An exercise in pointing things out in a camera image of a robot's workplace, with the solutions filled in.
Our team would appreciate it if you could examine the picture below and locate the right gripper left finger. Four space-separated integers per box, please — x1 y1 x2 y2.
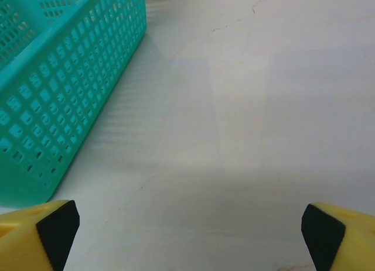
0 199 81 271

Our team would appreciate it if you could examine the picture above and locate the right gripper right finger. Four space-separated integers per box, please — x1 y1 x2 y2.
301 202 375 271

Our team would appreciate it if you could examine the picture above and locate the teal plastic mesh basket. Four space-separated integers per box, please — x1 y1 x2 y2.
0 0 148 209

